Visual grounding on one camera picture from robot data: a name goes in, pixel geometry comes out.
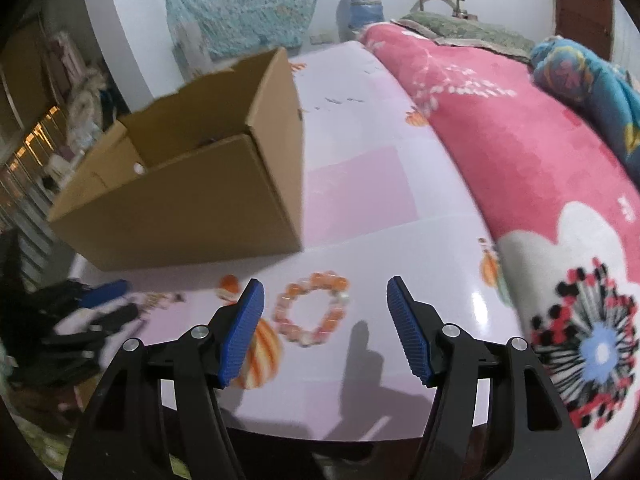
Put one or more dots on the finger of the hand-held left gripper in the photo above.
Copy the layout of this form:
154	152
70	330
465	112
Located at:
102	294
107	317

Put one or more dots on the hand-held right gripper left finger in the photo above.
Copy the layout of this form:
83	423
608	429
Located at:
242	330

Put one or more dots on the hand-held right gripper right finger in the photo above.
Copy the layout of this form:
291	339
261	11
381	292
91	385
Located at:
407	330

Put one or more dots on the gold earring cluster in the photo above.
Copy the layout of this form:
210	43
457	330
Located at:
155	302

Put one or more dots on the brown cardboard box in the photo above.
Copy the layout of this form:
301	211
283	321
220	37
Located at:
200	200

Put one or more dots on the green fluffy rug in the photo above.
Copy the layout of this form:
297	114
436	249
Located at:
35	445

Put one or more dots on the metal railing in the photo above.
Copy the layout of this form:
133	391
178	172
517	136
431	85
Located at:
25	170

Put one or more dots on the pile of clothes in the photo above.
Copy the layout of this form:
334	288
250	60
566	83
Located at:
87	110

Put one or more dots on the pink flower blanket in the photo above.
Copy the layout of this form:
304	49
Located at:
500	125

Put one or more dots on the hanging pink clothes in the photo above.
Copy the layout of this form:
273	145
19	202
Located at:
62	65

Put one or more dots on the green patterned blanket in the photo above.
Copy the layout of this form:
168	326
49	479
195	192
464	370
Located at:
465	30

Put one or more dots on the blue floral blanket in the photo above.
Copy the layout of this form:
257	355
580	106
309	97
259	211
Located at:
590	85

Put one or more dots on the teal patterned cloth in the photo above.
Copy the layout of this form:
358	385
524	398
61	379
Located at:
240	5

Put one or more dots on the blue water jug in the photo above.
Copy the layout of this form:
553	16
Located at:
364	5

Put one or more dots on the brown door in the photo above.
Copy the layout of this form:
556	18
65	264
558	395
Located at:
582	5

